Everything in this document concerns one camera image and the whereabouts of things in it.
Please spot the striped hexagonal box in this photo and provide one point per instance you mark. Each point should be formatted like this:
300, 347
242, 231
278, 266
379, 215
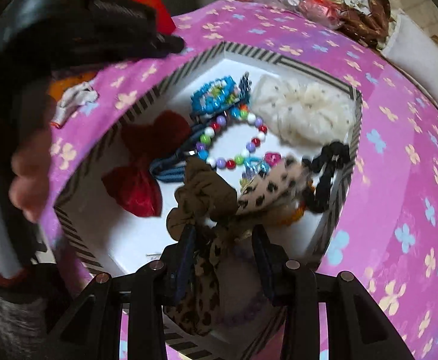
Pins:
129, 240

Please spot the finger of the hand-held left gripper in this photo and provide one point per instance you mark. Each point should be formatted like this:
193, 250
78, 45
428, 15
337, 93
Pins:
166, 47

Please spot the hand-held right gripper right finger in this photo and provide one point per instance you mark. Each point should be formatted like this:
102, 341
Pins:
267, 277

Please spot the white pillow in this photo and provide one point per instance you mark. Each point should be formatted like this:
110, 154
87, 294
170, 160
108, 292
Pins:
421, 67

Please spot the brown scrunchie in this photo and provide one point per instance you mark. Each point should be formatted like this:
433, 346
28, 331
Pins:
200, 198

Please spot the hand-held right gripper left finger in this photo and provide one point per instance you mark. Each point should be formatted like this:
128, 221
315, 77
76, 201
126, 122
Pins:
183, 270

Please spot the white crumpled cloth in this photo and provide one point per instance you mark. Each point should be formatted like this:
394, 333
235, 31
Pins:
76, 99

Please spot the small striped hair clip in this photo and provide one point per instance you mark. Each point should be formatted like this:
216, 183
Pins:
245, 86

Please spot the person's left forearm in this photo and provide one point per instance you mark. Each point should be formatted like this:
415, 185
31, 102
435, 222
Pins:
5, 318

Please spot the red satin bow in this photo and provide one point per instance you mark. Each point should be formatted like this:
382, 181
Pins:
140, 187

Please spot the navy striped hair bow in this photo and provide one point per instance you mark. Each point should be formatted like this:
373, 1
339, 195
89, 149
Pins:
170, 168

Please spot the floral quilt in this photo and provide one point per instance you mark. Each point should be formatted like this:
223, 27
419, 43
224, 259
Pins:
373, 3

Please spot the person's left hand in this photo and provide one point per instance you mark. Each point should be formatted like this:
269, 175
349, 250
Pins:
31, 172

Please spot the orange object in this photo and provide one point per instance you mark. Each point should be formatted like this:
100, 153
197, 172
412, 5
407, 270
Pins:
65, 84

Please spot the white polka dot scrunchie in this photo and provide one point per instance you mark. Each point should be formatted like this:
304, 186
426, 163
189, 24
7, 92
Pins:
309, 116

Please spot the black scrunchie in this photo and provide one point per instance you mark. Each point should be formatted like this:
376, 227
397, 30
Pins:
326, 191

